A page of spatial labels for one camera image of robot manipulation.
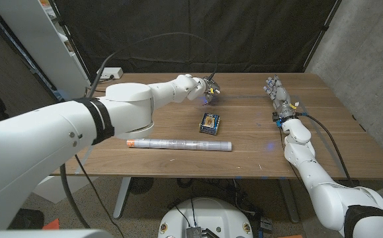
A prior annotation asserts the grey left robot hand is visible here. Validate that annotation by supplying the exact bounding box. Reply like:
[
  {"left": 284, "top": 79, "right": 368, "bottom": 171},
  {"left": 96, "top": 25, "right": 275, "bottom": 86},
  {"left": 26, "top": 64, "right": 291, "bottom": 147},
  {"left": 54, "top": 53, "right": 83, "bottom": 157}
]
[{"left": 202, "top": 76, "right": 222, "bottom": 106}]

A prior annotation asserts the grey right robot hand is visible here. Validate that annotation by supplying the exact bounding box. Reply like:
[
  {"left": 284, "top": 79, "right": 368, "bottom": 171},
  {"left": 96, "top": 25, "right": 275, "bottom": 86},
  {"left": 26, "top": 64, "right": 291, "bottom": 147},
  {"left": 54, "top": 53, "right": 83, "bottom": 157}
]
[{"left": 263, "top": 75, "right": 300, "bottom": 120}]

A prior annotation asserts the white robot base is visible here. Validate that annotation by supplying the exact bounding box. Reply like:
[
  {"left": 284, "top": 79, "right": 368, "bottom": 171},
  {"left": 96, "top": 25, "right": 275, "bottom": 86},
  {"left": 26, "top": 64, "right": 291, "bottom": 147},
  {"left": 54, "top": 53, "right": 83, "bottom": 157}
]
[{"left": 157, "top": 197, "right": 254, "bottom": 238}]

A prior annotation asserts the blue spam can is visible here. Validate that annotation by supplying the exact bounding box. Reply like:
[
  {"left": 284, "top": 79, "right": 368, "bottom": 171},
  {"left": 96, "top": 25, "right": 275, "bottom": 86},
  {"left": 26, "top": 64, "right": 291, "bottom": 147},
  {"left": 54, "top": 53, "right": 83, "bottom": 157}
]
[{"left": 198, "top": 112, "right": 221, "bottom": 136}]

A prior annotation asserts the black backdrop cloth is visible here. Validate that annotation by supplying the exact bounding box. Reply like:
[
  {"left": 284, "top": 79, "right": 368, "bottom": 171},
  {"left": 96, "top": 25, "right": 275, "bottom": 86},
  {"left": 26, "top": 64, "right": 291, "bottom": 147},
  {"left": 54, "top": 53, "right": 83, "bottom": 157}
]
[{"left": 54, "top": 0, "right": 339, "bottom": 74}]

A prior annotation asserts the clear tube orange cap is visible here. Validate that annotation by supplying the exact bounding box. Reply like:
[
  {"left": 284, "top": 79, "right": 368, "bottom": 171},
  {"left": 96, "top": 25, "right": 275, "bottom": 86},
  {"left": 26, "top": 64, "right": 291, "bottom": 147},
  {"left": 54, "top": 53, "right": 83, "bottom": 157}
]
[{"left": 126, "top": 138, "right": 233, "bottom": 152}]

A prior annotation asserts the white power strip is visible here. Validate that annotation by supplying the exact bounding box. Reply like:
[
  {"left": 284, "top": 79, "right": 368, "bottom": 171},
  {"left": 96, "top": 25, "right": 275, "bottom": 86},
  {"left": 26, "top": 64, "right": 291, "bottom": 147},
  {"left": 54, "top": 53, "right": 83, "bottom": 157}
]
[{"left": 98, "top": 67, "right": 124, "bottom": 80}]

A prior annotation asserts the white table leg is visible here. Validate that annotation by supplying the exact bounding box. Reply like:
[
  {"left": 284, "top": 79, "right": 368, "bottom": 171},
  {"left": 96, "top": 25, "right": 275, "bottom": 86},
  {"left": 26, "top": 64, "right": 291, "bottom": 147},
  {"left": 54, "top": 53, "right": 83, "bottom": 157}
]
[
  {"left": 278, "top": 178, "right": 300, "bottom": 224},
  {"left": 113, "top": 177, "right": 132, "bottom": 219}
]

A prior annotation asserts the black round fan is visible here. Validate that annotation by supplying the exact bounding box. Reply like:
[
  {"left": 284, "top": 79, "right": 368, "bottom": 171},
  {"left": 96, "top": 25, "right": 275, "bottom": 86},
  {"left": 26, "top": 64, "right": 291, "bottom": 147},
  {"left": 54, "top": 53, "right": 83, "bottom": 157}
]
[{"left": 128, "top": 177, "right": 155, "bottom": 195}]

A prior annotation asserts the white cabinet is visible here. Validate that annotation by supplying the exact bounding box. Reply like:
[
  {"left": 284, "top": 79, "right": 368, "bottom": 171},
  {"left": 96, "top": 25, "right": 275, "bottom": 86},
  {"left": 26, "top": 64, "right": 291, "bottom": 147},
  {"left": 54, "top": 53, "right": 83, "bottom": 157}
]
[{"left": 0, "top": 0, "right": 99, "bottom": 204}]

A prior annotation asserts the orange floor piece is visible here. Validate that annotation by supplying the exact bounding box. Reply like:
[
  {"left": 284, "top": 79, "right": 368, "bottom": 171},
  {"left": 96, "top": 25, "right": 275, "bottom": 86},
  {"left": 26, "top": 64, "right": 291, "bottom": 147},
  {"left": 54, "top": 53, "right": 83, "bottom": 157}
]
[{"left": 42, "top": 218, "right": 60, "bottom": 231}]

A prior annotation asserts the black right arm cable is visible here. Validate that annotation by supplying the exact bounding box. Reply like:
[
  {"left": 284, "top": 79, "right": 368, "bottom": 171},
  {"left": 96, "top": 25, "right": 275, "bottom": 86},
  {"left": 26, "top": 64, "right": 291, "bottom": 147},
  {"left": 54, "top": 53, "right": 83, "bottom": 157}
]
[{"left": 295, "top": 111, "right": 356, "bottom": 186}]

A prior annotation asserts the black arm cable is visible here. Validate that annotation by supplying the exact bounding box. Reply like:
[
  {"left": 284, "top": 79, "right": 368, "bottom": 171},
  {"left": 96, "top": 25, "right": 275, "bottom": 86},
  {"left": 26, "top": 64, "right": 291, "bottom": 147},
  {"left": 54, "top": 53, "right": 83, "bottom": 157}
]
[
  {"left": 58, "top": 32, "right": 219, "bottom": 238},
  {"left": 295, "top": 111, "right": 356, "bottom": 186}
]

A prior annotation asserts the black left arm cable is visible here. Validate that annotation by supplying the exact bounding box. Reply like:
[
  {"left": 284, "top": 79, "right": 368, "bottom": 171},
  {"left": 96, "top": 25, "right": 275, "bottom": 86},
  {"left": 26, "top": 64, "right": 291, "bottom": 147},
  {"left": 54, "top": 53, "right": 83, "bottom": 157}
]
[{"left": 58, "top": 32, "right": 219, "bottom": 238}]

